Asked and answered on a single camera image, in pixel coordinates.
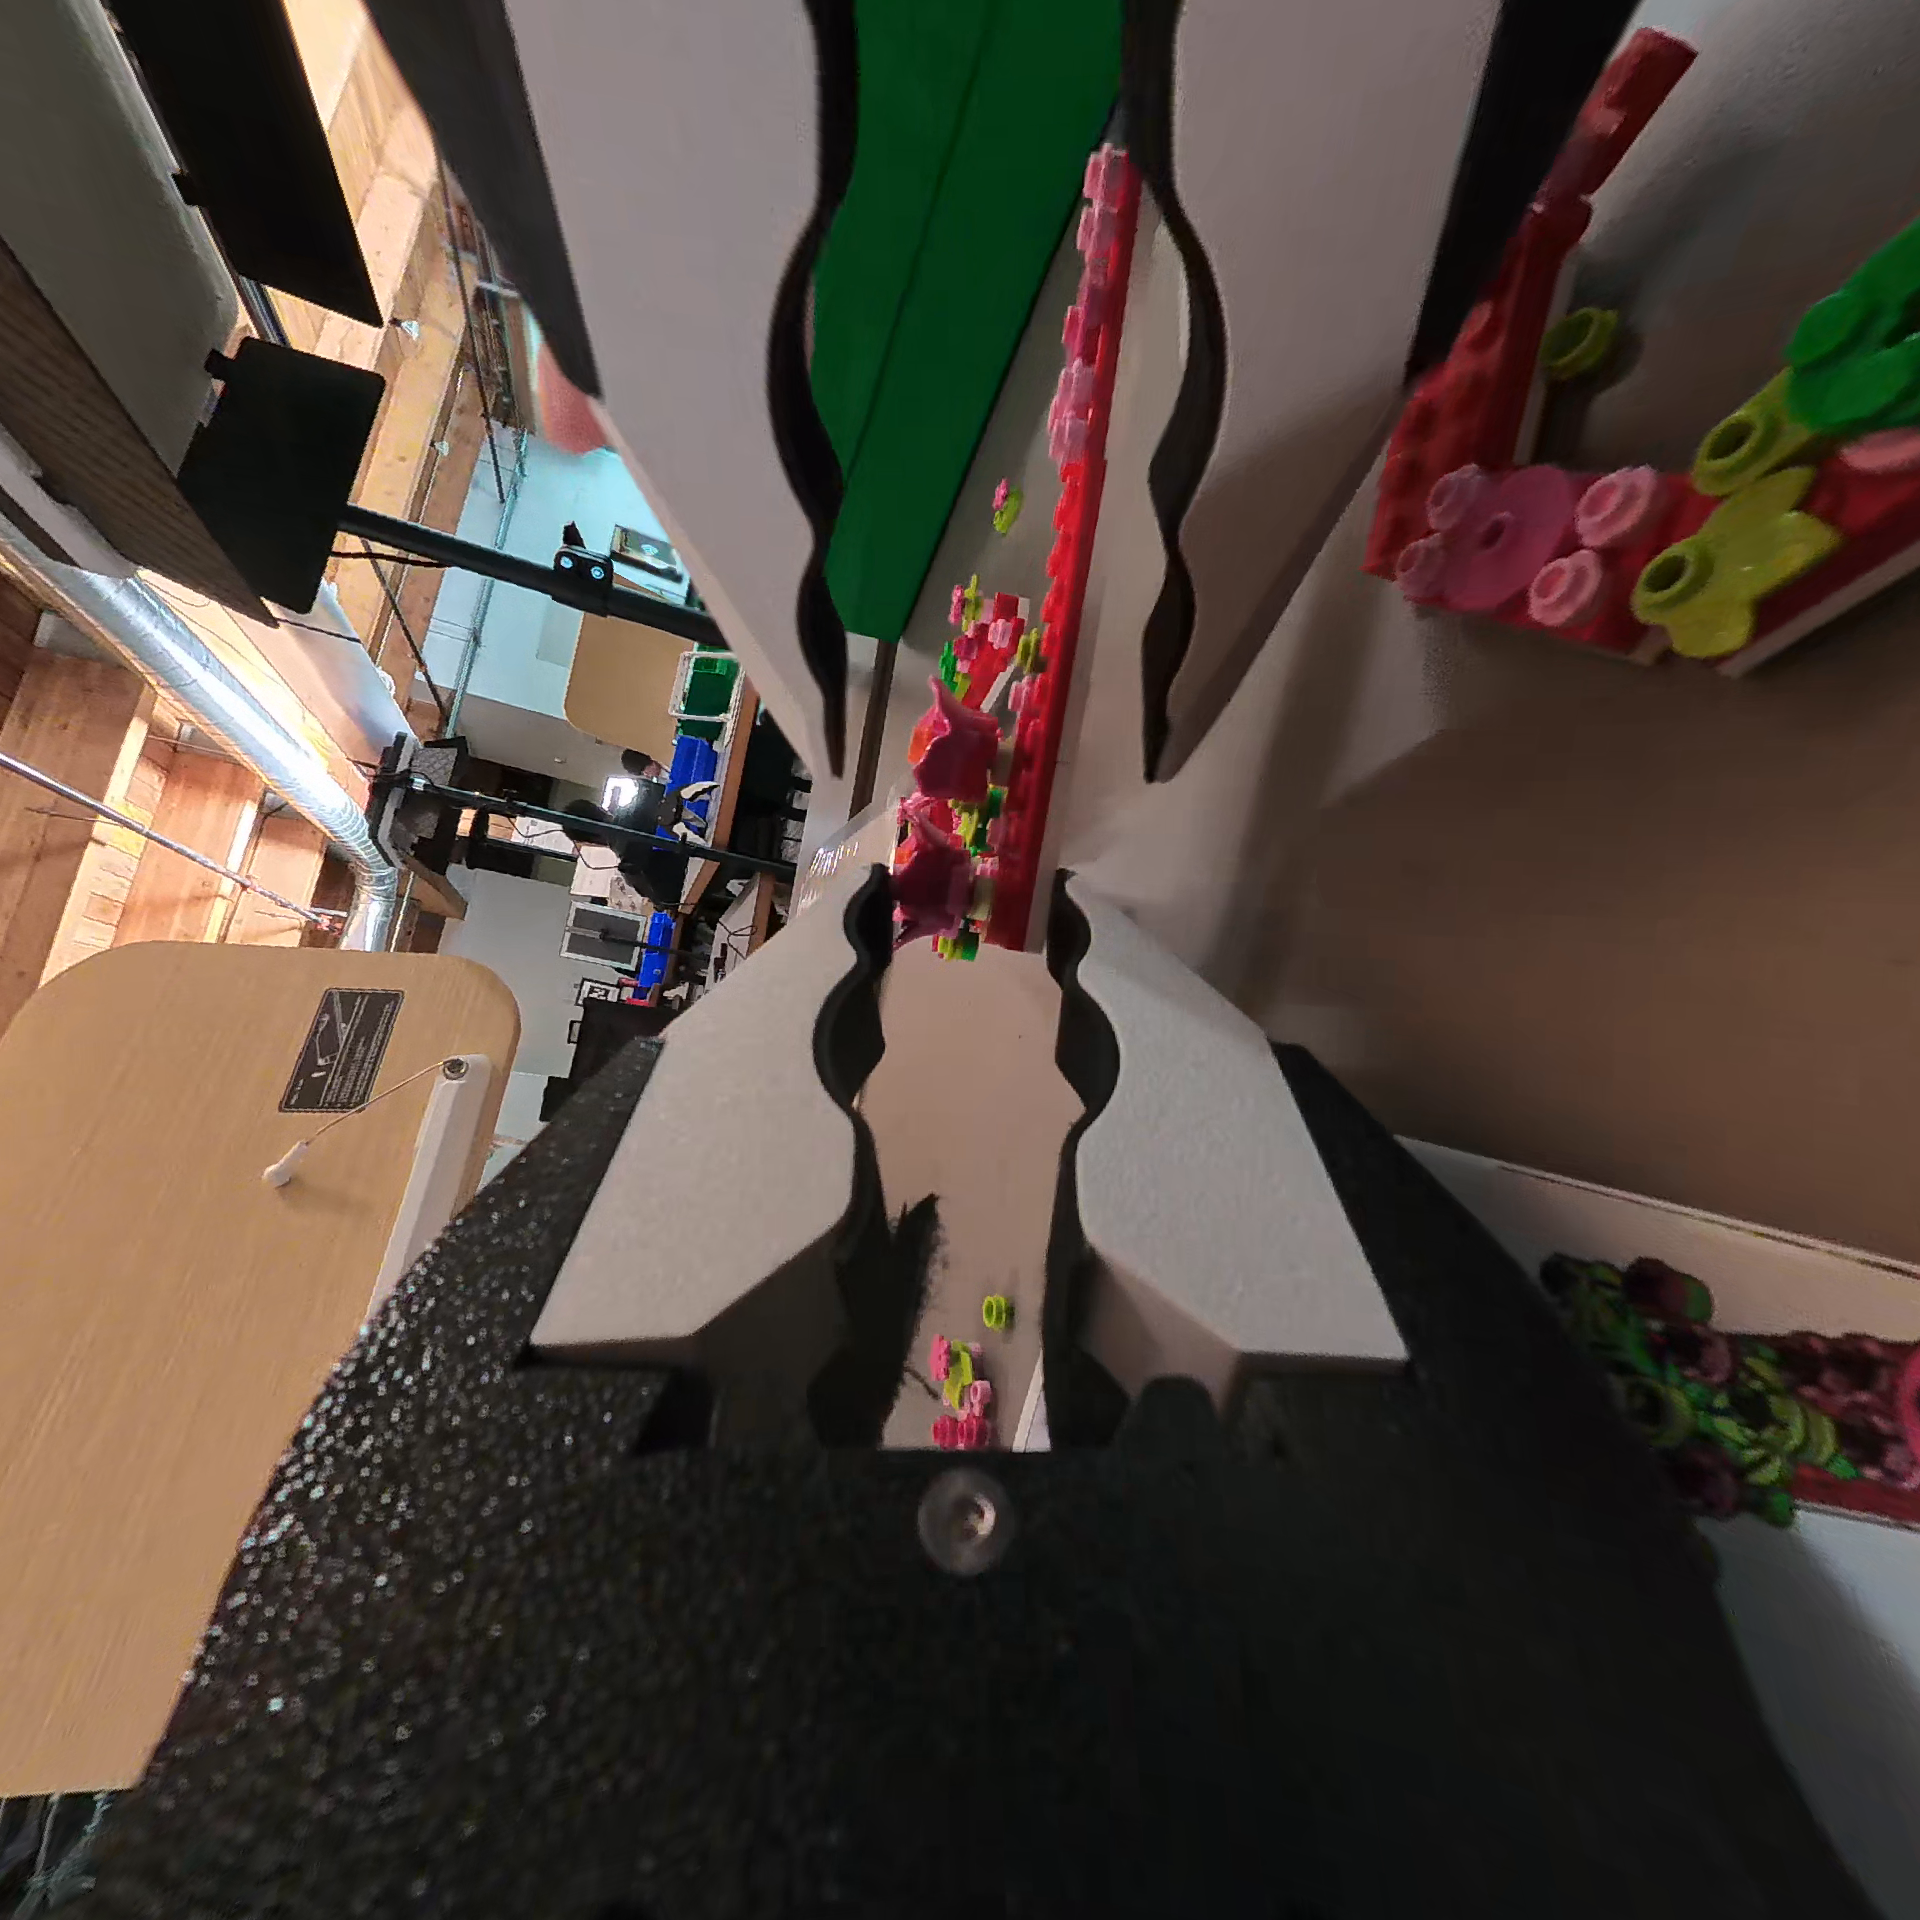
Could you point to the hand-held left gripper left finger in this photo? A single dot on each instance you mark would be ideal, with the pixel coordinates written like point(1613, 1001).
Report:
point(720, 1185)

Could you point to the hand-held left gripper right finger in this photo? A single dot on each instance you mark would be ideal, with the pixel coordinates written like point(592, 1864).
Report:
point(1213, 1200)

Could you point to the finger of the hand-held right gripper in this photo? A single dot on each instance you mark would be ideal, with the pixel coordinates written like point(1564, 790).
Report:
point(1320, 225)
point(675, 299)

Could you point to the long red lego flower strip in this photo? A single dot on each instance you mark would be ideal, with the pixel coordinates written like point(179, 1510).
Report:
point(1073, 523)

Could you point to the magenta lego rose orange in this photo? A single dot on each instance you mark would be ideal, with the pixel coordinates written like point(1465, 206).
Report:
point(960, 734)

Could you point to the lime lego flower stud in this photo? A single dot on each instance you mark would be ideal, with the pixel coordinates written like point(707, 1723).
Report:
point(1581, 339)

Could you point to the pink lego flower cluster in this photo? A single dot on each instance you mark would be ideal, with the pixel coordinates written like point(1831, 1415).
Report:
point(960, 1373)

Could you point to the pink and lime lego piece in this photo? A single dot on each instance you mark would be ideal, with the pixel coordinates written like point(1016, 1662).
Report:
point(1002, 504)

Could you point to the lego instruction booklet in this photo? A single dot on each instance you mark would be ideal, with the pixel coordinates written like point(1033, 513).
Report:
point(1651, 1245)

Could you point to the black flat panel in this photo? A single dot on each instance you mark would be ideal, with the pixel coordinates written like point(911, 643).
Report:
point(255, 149)

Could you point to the white board stand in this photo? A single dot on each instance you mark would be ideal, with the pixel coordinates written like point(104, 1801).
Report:
point(442, 1154)

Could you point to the stacked green plastic bins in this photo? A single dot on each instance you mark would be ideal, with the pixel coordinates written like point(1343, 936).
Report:
point(960, 299)

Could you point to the black rig pole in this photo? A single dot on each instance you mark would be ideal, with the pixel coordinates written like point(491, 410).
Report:
point(450, 543)

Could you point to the black square panel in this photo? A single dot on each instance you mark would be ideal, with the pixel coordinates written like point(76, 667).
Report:
point(284, 465)

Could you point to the green storage bins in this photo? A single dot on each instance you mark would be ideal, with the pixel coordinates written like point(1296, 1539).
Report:
point(713, 682)

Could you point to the blue storage bins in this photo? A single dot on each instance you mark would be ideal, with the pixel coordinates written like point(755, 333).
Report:
point(697, 765)

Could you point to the brown slatted panel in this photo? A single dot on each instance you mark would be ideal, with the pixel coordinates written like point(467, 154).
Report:
point(89, 435)

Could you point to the light wood board with label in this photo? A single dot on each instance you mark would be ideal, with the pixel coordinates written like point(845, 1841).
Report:
point(180, 1349)

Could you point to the thin metal rod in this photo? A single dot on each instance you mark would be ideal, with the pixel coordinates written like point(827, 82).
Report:
point(148, 825)

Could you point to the small red lego flower frame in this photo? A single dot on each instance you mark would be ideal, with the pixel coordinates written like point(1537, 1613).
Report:
point(1499, 523)

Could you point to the black camera rig stand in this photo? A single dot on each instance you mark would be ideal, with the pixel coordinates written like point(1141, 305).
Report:
point(427, 810)

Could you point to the silver ventilation duct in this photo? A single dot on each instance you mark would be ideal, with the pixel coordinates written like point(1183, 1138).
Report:
point(225, 705)

